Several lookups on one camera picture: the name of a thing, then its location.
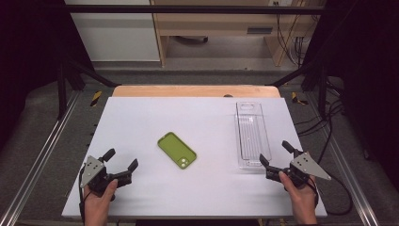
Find light wooden table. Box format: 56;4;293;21
111;84;281;99

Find aluminium floor rail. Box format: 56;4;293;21
0;90;81;226
326;135;380;226

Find black diagonal frame strut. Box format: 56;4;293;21
266;60;318;89
67;59;121;89

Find clear plastic packaging tray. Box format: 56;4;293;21
234;101;273;172

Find white table mat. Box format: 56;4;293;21
61;96;328;219

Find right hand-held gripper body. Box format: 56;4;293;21
265;149;332;190

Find black floor cables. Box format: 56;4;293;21
295;78;346;166

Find left hand-held gripper cable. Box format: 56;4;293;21
78;168;93;224

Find person's right hand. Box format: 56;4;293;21
278;170;318;225

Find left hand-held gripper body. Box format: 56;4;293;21
79;154;133;198

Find wooden desk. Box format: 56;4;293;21
150;0;327;68

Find black horizontal frame bar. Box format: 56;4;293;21
64;4;327;15

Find yellow black tape strip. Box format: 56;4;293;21
89;89;104;107
291;91;309;106

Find person's left hand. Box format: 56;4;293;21
84;178;120;226

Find green phone case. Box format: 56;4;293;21
156;131;198;170

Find hanging desk cable bundle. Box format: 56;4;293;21
275;0;318;68

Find black curtain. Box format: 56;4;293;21
304;0;399;189
0;0;95;152

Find white cabinet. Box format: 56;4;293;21
64;0;161;63

